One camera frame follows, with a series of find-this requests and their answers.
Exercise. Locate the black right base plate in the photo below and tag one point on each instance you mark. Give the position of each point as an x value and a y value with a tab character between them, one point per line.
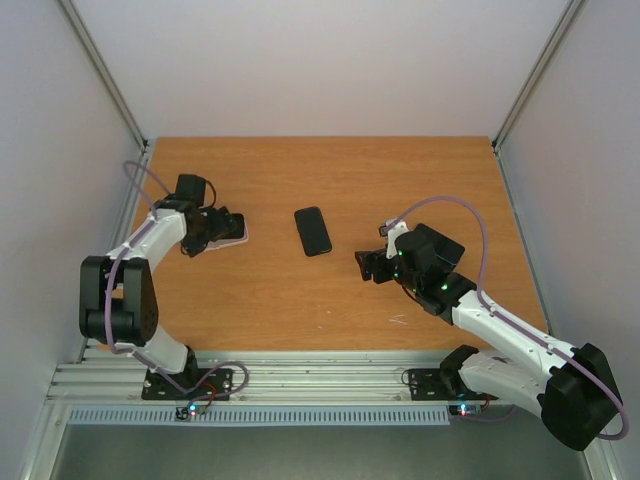
425	384

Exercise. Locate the aluminium frame rail right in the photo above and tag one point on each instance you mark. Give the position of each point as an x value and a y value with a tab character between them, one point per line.
533	151

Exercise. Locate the small circuit board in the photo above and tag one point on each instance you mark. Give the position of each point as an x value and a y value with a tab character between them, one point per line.
466	410
189	412

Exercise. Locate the left small circuit board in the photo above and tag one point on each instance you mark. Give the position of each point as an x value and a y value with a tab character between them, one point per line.
189	412

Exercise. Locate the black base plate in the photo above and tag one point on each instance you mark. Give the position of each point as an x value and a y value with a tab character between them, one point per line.
425	384
188	385

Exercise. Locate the aluminium frame rail left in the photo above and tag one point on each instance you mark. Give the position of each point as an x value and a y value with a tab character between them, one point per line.
74	19

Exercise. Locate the white phone case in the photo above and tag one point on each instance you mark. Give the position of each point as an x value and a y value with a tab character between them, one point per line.
239	236

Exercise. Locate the aluminium frame rail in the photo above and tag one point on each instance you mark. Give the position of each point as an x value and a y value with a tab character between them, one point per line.
533	151
74	19

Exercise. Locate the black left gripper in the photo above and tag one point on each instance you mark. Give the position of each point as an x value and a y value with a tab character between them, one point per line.
224	226

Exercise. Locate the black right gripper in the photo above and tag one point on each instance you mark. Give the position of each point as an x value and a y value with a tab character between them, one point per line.
377	265

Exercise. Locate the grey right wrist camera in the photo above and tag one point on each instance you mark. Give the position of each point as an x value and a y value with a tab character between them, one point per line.
391	230

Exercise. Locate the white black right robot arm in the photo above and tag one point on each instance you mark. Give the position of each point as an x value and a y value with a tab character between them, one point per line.
571	389

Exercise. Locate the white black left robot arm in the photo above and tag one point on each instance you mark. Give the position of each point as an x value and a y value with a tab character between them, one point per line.
117	303

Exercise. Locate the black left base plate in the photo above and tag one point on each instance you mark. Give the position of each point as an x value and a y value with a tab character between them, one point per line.
188	385

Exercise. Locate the right small circuit board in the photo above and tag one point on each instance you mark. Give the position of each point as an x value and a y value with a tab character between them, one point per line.
466	410

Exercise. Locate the grey slotted cable duct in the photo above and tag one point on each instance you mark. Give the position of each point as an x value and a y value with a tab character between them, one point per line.
261	416

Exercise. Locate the aluminium front rail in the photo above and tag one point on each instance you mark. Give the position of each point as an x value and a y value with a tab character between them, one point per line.
276	377

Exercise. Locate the black silicone phone case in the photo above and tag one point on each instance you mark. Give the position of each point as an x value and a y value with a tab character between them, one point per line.
312	231

